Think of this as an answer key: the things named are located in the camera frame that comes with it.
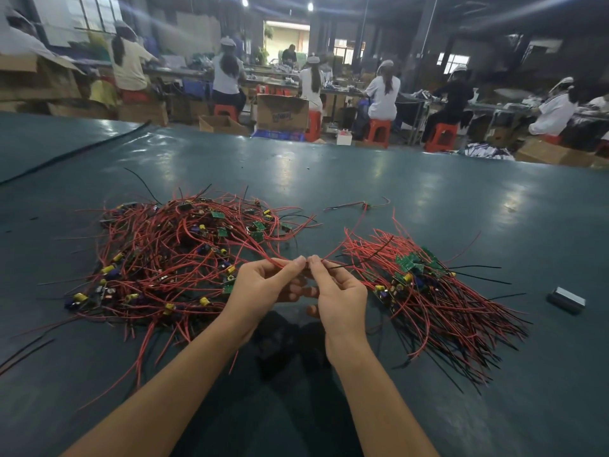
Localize person's left hand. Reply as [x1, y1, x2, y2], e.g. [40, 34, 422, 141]
[217, 255, 310, 347]

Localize person's right hand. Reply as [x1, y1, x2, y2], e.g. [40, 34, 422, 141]
[306, 255, 369, 368]

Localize red wire with yellow connector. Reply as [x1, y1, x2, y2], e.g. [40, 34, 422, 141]
[304, 235, 396, 277]

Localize lone wired component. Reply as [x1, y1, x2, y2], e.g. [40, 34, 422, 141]
[325, 197, 391, 213]

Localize pile of red-wired boards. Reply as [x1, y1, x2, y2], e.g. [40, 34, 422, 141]
[0, 180, 320, 410]

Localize sorted bundle of wired boards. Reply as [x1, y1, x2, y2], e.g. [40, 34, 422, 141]
[333, 209, 531, 387]

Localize person's left forearm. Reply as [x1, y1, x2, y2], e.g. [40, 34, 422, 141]
[65, 323, 247, 457]

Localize person's right forearm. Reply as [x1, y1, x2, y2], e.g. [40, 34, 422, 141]
[328, 342, 441, 457]

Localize blue plastic crate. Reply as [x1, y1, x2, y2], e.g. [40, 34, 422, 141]
[252, 129, 308, 143]

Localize dark green table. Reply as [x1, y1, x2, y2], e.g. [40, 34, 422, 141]
[0, 111, 609, 457]

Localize heap of black white items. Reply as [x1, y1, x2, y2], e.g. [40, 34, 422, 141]
[462, 142, 516, 162]

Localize small black grey block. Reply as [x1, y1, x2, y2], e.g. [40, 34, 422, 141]
[546, 286, 587, 316]

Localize yellow sack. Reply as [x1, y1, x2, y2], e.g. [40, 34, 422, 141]
[89, 81, 119, 109]

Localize large open cardboard box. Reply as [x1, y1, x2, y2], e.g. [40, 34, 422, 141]
[0, 54, 85, 101]

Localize grid window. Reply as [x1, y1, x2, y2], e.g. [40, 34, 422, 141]
[67, 0, 125, 32]

